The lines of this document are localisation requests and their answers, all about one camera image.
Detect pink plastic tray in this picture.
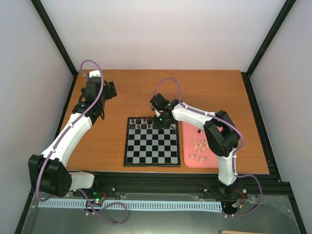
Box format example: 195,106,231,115
182,122,218,168

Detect black grey chessboard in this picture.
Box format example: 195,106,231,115
123,117,181,167

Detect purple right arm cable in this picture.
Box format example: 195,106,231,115
153,78,263,218

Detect black aluminium frame rail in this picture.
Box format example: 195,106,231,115
84,172,294,201

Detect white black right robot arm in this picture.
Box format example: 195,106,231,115
150,93,245,196

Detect small circuit board with led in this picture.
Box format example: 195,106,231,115
93,196,105,204

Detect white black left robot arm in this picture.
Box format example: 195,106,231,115
28,70,117,201

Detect light blue slotted cable duct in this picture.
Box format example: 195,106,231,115
38,198,222,213

